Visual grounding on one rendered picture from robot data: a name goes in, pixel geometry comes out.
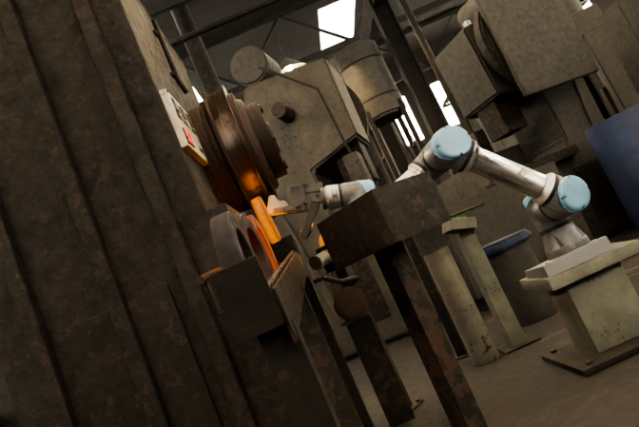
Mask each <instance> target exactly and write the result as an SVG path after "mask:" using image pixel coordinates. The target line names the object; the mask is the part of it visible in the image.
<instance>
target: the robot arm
mask: <svg viewBox="0 0 639 427"><path fill-rule="evenodd" d="M449 169H453V170H455V171H458V172H460V173H462V172H465V171H470V172H472V173H474V174H476V175H479V176H481V177H483V178H486V179H488V180H490V181H493V182H495V183H498V184H501V185H504V186H506V187H508V188H510V189H512V190H515V191H517V192H519V193H522V194H524V195H527V197H526V198H525V199H524V201H523V205H524V207H525V210H526V212H527V213H528V214H529V216H530V218H531V220H532V222H533V224H534V226H535V227H536V229H537V231H538V233H539V234H540V236H541V238H542V240H543V244H544V249H545V254H546V257H547V259H548V260H549V261H551V260H553V259H556V258H558V257H560V256H563V255H565V254H567V253H569V252H571V251H573V250H575V249H577V248H579V247H581V246H583V245H585V244H587V243H589V242H590V239H589V238H588V236H587V235H586V234H585V233H584V232H583V231H581V230H580V229H579V228H578V227H577V226H576V225H575V224H574V223H573V221H572V220H571V217H570V216H571V215H573V214H576V213H579V212H580V211H582V210H583V209H584V208H585V207H587V205H588V204H589V202H590V198H591V194H590V190H589V189H588V186H587V184H586V183H585V182H584V181H583V180H582V179H581V178H579V177H577V176H572V175H571V176H566V177H564V178H563V177H561V176H559V175H556V174H554V173H549V174H546V175H544V174H542V173H540V172H537V171H535V170H533V169H530V168H528V167H525V166H523V165H520V164H518V163H516V162H513V161H511V160H508V159H506V158H504V157H501V156H499V155H497V154H494V153H492V152H491V151H488V150H486V149H483V148H481V147H479V146H478V144H477V142H476V140H474V139H471V137H470V135H469V134H468V132H467V131H466V130H465V129H463V128H462V127H460V126H445V127H443V128H441V129H440V130H439V131H437V132H436V133H435V134H434V135H433V137H432V139H431V140H430V141H429V142H428V144H427V145H426V146H425V147H423V149H422V150H421V152H420V153H419V155H418V156H417V157H416V159H415V160H414V161H413V162H412V163H411V164H409V166H408V170H407V171H406V172H405V173H404V174H403V175H402V176H400V177H399V178H398V179H397V181H399V180H402V179H405V178H408V177H411V176H414V175H417V174H419V173H422V172H425V171H429V173H430V175H431V177H432V179H433V181H434V180H435V179H436V178H438V177H439V176H441V175H442V174H444V173H445V172H447V171H448V170H449ZM374 188H375V187H374V183H373V181H371V180H362V181H359V180H357V181H355V182H349V183H343V184H331V185H327V186H326V187H325V188H324V186H322V182H318V183H317V184H294V185H289V186H287V187H286V190H287V192H286V194H287V199H288V201H289V204H290V205H288V203H287V202H286V201H279V200H278V199H277V198H276V196H275V195H271V196H269V198H268V205H267V213H268V215H269V216H276V215H285V214H297V213H302V212H306V211H307V212H308V214H307V217H306V220H305V222H304V225H303V227H302V228H301V229H300V236H301V237H302V238H304V239H306V240H307V239H308V237H310V236H311V234H312V226H313V223H314V220H315V219H316V216H317V213H318V210H319V208H320V204H321V203H322V205H323V210H324V209H327V208H328V207H329V209H334V208H341V207H345V206H346V205H348V204H349V203H351V202H352V201H354V200H355V199H357V198H359V197H360V196H362V195H363V194H365V193H366V192H368V191H370V190H371V189H374ZM317 196H319V199H317V198H316V197H317Z"/></svg>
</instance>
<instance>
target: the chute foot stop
mask: <svg viewBox="0 0 639 427"><path fill-rule="evenodd" d="M209 278H210V280H211V282H212V284H213V287H214V289H215V291H216V294H217V296H218V298H219V301H220V303H221V305H222V308H223V311H224V313H225V315H226V317H227V320H228V322H229V324H230V327H231V329H232V331H233V334H234V336H235V338H236V341H237V343H238V344H240V343H243V342H245V341H247V340H251V339H253V338H255V337H256V336H259V335H261V334H263V333H265V332H268V331H270V330H272V329H274V328H277V327H279V326H281V325H283V324H285V322H284V319H283V317H282V315H281V311H280V309H279V307H278V305H277V303H276V300H275V298H274V296H273V293H272V291H271V289H270V287H269V284H268V282H267V280H266V277H265V276H264V274H263V271H262V269H261V265H260V263H259V261H258V258H257V256H256V255H255V256H253V257H250V258H248V259H246V260H244V261H241V262H238V263H235V264H233V265H231V266H229V267H226V268H225V269H223V270H221V271H218V272H216V273H214V274H212V275H209Z"/></svg>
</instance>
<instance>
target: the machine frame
mask: <svg viewBox="0 0 639 427"><path fill-rule="evenodd" d="M151 20H153V19H152V18H151V16H150V15H149V13H148V12H147V10H146V9H145V7H144V6H143V4H142V3H141V2H140V0H0V365H1V368H2V371H3V374H4V377H5V380H6V383H7V385H8V388H9V391H10V396H11V399H12V402H13V405H14V408H15V411H16V414H17V416H18V419H19V422H20V425H21V427H294V426H293V424H292V421H291V419H290V417H289V415H288V412H287V410H286V408H285V405H284V403H283V400H282V398H281V394H280V391H279V389H278V386H277V384H276V382H275V380H274V378H273V375H272V373H271V370H270V368H269V365H268V363H267V361H266V358H265V356H264V353H263V351H262V349H261V345H260V343H259V340H258V338H257V337H255V338H253V339H251V340H247V341H245V342H243V343H240V344H238V343H237V341H236V338H235V336H234V334H233V331H232V329H231V327H230V324H229V322H228V320H227V317H226V315H224V316H222V317H219V318H218V317H217V315H216V313H215V311H214V308H213V306H212V304H211V301H210V299H209V297H208V295H207V293H206V290H205V288H204V286H203V283H202V284H198V283H197V282H196V279H197V277H199V276H201V275H202V274H205V273H207V272H209V271H211V270H213V269H215V268H217V267H220V266H222V265H221V263H220V260H219V258H218V255H217V252H216V249H215V246H214V243H213V240H212V236H211V231H210V220H211V219H212V218H213V217H215V216H217V215H220V214H222V213H223V212H226V211H230V212H231V213H232V214H233V215H234V216H236V215H238V214H240V213H239V212H238V211H236V210H235V209H234V208H232V207H231V206H230V205H228V204H226V203H222V201H221V199H220V197H219V196H218V194H217V192H216V190H215V188H214V186H213V184H212V183H211V181H210V179H209V177H208V175H207V173H206V171H205V169H204V166H202V165H201V164H200V163H199V162H197V161H196V160H195V159H194V158H193V157H192V156H190V155H189V154H188V153H187V152H186V151H185V150H184V149H182V147H181V145H180V142H179V140H178V137H177V135H176V132H175V130H174V128H173V125H172V124H171V121H170V119H169V116H168V114H167V111H166V109H165V105H164V103H163V100H162V98H161V95H160V93H159V90H161V89H163V88H165V89H166V90H167V91H168V92H169V93H170V95H171V96H172V97H173V98H174V99H175V100H176V101H177V102H178V104H179V105H180V106H181V107H182V108H183V109H184V110H185V112H188V111H189V110H191V109H194V108H196V107H200V106H201V105H200V103H199V101H198V98H197V96H196V93H195V91H194V89H193V86H192V85H191V82H190V80H189V78H188V75H187V73H186V69H185V67H184V63H183V61H182V59H181V58H180V57H179V55H178V54H177V52H176V51H175V50H174V48H173V47H172V46H171V45H170V43H169V42H168V41H167V39H166V38H165V36H164V35H163V33H162V36H163V37H164V39H165V43H166V46H167V48H168V50H169V53H170V55H171V58H172V60H173V62H174V65H175V67H176V70H177V71H178V73H179V76H180V78H181V80H182V82H183V83H184V85H185V86H186V88H187V89H188V90H189V92H188V93H186V94H184V92H183V91H182V90H181V88H180V87H179V85H178V84H177V82H176V80H175V79H173V77H172V76H171V75H170V72H171V71H172V70H171V68H170V66H169V63H168V62H167V59H166V57H165V53H164V51H163V48H162V46H161V44H160V41H159V39H158V38H157V37H156V36H155V35H154V33H153V30H154V28H153V25H152V23H151Z"/></svg>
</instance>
